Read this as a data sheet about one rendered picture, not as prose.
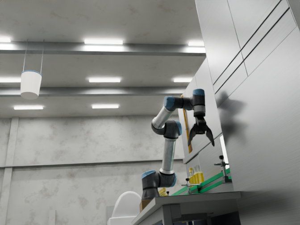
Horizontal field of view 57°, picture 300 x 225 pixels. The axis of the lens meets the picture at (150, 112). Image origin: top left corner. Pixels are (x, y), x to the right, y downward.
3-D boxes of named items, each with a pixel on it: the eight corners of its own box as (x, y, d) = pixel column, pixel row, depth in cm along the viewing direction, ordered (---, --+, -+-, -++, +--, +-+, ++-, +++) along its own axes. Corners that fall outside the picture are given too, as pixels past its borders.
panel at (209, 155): (260, 161, 185) (247, 114, 200) (256, 161, 185) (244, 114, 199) (206, 187, 264) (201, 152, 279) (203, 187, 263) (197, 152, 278)
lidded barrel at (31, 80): (21, 100, 810) (24, 80, 839) (42, 100, 817) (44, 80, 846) (15, 90, 760) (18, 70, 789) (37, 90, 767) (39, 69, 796)
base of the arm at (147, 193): (143, 200, 201) (143, 186, 205) (139, 204, 213) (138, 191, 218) (164, 199, 205) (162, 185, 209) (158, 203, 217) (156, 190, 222)
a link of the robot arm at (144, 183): (140, 190, 217) (139, 173, 223) (156, 189, 221) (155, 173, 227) (144, 186, 207) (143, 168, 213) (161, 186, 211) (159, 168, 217)
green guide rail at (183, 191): (190, 194, 229) (189, 184, 233) (189, 194, 229) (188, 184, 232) (147, 216, 383) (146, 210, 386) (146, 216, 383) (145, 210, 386)
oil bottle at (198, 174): (206, 194, 236) (202, 169, 245) (200, 194, 235) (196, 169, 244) (204, 195, 241) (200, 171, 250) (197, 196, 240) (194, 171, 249)
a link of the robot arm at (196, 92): (200, 93, 177) (207, 88, 169) (201, 109, 174) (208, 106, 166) (189, 91, 175) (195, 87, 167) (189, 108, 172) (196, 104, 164)
